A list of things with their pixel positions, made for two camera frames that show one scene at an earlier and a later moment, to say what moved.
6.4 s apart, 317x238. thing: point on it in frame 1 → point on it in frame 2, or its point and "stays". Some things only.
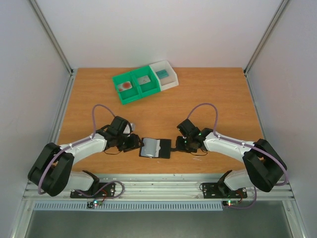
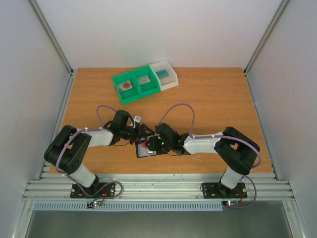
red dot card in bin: (125, 86) stays
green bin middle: (147, 83) stays
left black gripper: (134, 144) → (141, 134)
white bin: (167, 77) stays
